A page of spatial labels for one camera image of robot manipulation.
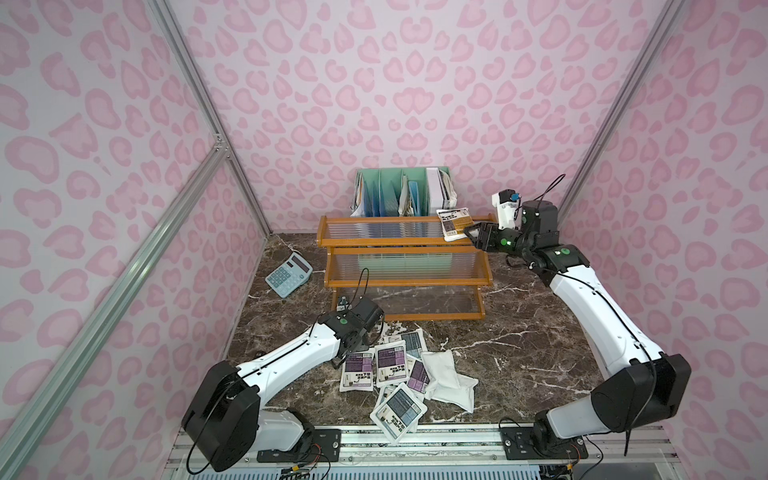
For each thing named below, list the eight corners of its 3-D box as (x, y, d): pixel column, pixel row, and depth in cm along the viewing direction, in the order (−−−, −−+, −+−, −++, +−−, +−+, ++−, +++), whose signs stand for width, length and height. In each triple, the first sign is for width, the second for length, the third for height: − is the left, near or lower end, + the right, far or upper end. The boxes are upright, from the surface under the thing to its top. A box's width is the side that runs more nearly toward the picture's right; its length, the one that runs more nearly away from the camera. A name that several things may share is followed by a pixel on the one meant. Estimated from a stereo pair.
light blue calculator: (265, 282, 108) (261, 276, 105) (298, 257, 115) (295, 251, 112) (285, 300, 103) (282, 294, 100) (318, 273, 110) (316, 267, 107)
